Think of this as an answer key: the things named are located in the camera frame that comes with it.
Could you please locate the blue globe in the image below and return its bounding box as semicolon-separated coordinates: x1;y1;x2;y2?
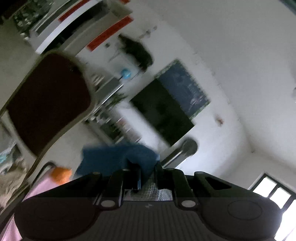
120;68;132;79

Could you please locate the dark blue wall poster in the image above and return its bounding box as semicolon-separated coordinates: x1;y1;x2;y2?
155;59;210;120

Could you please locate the pile of folded clothes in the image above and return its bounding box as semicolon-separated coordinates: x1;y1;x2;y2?
1;145;27;210

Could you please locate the potted green plant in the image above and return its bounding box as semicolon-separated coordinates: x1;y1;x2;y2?
106;93;127;109

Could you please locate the dark red chair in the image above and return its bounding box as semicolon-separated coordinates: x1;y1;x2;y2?
1;50;96;199

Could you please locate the pink printed towel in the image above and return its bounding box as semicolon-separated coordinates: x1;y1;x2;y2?
0;174;61;241

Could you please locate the black television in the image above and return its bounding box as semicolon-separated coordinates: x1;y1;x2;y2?
131;80;194;146

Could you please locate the grey and blue sweater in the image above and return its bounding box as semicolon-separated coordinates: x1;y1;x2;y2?
73;144;173;201

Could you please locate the orange tangerine fruit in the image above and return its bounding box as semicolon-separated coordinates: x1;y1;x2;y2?
50;167;72;185

